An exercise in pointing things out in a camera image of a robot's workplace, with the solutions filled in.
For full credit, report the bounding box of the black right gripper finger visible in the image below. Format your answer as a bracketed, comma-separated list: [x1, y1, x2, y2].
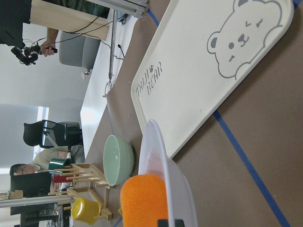
[157, 219, 184, 227]

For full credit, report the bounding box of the orange fruit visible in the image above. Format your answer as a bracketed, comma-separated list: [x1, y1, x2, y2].
[120, 174, 169, 227]

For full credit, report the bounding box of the white round plate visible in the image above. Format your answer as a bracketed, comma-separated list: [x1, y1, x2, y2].
[138, 120, 198, 227]

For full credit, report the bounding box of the cream rectangular tray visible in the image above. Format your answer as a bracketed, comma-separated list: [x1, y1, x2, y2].
[131, 0, 294, 157]

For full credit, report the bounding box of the mint green bowl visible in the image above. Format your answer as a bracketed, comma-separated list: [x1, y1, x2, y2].
[103, 135, 134, 186]

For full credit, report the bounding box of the yellow mug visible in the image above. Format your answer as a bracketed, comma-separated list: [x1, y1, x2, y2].
[71, 198, 101, 225]

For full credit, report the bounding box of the wooden dish rack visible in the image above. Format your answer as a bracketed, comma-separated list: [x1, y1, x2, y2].
[48, 164, 113, 221]

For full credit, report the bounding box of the red cylinder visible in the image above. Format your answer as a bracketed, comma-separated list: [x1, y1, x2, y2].
[53, 175, 73, 183]

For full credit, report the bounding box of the dark green mug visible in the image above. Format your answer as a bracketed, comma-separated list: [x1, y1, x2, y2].
[48, 158, 71, 171]

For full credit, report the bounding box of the black monitor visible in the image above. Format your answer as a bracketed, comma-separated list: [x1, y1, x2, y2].
[10, 172, 59, 227]

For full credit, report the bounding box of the person in background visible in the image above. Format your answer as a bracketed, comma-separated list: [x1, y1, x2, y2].
[9, 145, 85, 176]

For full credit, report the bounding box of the black office chair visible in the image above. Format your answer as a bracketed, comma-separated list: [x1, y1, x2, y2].
[23, 120, 83, 149]

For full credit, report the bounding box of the grabber reaching tool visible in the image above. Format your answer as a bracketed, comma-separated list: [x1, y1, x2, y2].
[102, 9, 118, 98]

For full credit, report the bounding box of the grey sofa chair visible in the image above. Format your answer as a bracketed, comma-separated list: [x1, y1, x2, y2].
[59, 32, 100, 70]

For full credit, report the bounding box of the aluminium frame post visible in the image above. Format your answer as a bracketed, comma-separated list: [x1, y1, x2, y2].
[90, 0, 149, 18]

